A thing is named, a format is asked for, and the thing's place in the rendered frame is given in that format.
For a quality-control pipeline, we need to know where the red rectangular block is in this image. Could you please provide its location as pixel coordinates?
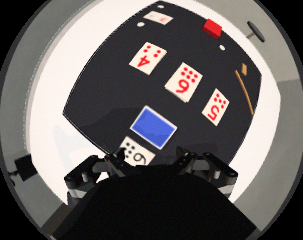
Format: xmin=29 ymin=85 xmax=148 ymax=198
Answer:
xmin=202 ymin=18 xmax=222 ymax=40

